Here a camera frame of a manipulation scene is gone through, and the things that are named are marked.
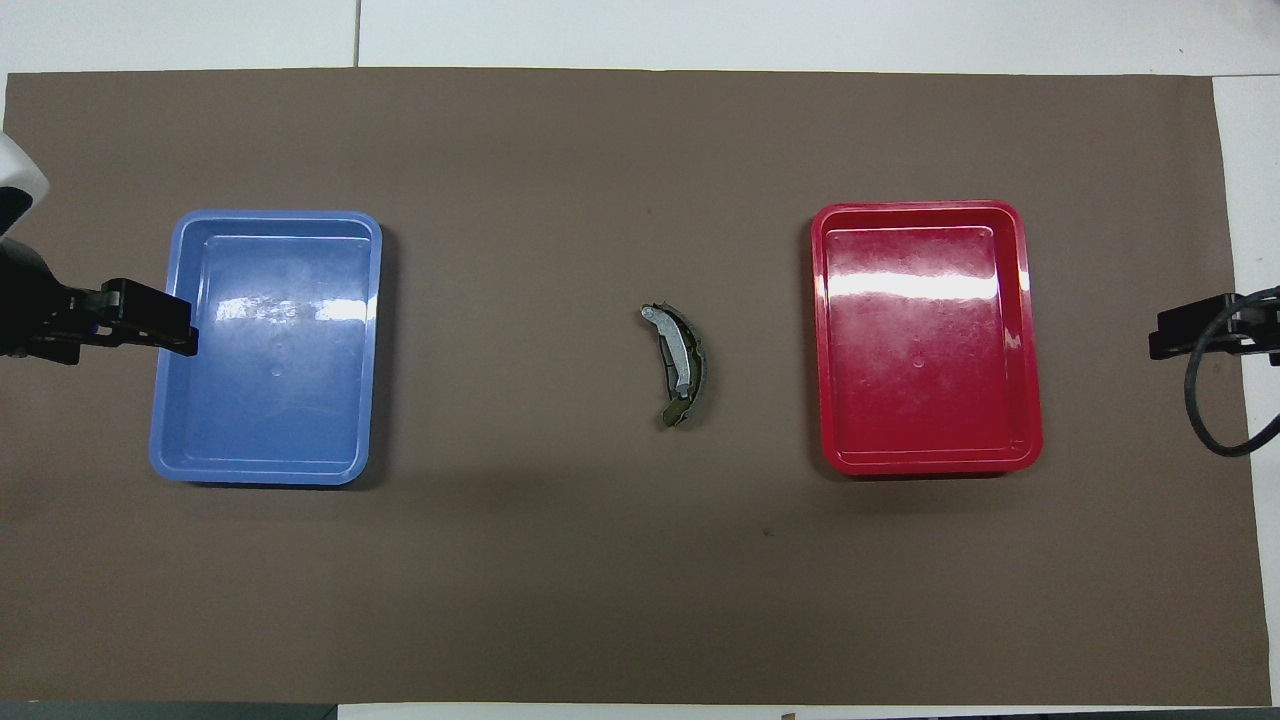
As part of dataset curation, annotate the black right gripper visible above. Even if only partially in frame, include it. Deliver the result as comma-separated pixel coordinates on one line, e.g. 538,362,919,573
1148,293,1280,367

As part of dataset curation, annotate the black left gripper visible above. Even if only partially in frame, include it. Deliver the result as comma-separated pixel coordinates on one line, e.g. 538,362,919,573
0,235,199,367

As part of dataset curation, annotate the curved grey brake shoe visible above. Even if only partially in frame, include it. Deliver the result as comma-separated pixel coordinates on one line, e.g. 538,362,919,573
641,302,707,411

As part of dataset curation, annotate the blue plastic tray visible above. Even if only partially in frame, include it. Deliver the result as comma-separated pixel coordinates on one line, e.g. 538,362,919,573
148,209,384,487

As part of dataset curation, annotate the red plastic tray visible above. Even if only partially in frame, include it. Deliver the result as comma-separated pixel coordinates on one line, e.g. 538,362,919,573
810,200,1044,476

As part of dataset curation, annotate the brown table mat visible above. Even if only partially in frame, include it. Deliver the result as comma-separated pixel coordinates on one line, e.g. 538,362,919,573
0,68,1271,706

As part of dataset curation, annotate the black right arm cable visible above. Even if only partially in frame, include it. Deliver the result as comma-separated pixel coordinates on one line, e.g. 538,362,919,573
1184,287,1280,459

